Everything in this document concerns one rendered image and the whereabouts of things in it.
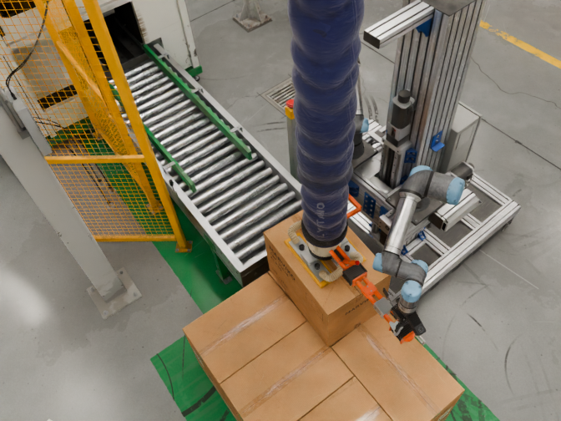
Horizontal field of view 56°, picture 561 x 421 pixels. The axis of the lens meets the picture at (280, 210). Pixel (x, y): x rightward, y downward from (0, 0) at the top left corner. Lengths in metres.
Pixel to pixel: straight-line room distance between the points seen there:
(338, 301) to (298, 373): 0.50
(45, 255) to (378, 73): 3.35
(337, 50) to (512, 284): 2.66
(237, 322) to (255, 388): 0.39
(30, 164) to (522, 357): 3.08
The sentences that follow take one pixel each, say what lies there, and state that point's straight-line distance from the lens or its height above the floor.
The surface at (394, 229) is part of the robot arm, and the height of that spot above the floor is 1.46.
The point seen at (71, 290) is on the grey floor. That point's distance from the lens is 4.15.
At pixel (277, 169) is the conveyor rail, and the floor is 0.59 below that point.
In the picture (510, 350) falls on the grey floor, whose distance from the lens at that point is 3.78.
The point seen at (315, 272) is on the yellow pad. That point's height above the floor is 0.97.
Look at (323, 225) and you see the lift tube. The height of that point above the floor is 1.34.
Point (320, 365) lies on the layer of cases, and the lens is 2.95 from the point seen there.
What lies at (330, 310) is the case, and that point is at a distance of 2.64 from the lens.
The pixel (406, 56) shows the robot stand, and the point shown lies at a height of 1.73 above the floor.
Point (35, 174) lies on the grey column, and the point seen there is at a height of 1.35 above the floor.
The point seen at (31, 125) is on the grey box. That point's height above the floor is 1.67.
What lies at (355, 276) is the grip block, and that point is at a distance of 2.56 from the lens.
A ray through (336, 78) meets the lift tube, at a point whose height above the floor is 2.18.
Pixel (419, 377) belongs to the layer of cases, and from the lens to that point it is 2.98.
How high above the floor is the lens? 3.32
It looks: 53 degrees down
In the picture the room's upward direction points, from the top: 6 degrees counter-clockwise
